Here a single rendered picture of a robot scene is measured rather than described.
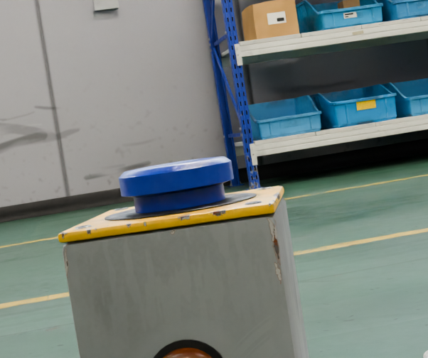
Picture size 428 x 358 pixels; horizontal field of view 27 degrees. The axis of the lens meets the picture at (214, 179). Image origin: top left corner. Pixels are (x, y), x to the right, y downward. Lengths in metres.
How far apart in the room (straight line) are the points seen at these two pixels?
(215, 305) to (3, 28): 5.21
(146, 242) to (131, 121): 5.15
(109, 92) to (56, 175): 0.59
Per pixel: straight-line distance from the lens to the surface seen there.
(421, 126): 5.05
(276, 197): 0.30
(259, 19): 4.89
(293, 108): 5.36
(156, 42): 5.48
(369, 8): 5.06
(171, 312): 0.28
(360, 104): 4.95
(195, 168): 0.29
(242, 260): 0.28
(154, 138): 5.44
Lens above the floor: 0.34
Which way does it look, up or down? 3 degrees down
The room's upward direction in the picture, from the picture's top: 9 degrees counter-clockwise
